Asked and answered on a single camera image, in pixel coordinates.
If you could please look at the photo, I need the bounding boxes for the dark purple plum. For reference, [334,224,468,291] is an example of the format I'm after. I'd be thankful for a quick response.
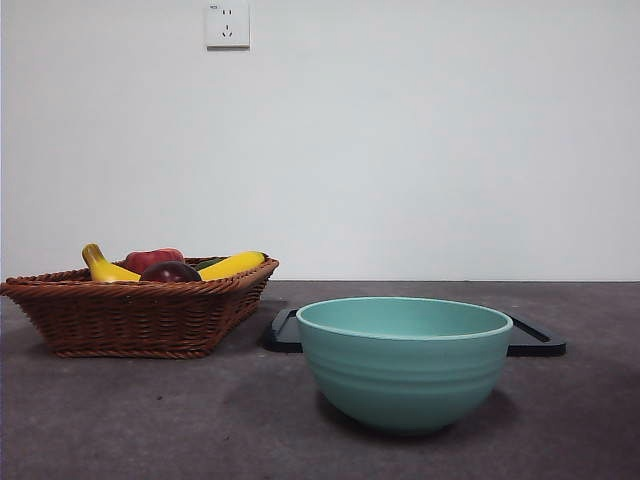
[139,260,203,282]

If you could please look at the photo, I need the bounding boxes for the teal ribbed bowl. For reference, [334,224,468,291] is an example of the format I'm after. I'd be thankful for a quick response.
[295,295,515,435]

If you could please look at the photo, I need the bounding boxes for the red apple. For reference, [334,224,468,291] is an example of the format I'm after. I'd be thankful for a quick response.
[124,247,186,276]

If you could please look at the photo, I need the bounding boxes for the brown wicker basket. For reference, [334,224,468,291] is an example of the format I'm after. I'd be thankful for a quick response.
[0,255,280,359]

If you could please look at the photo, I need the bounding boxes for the yellow banana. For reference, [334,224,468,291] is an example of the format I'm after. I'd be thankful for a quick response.
[81,242,268,283]

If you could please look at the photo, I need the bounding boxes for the black rectangular tray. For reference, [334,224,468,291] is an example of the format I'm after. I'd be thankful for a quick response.
[263,306,568,357]

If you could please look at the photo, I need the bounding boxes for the white wall socket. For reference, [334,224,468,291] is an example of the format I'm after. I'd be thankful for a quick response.
[206,1,251,51]

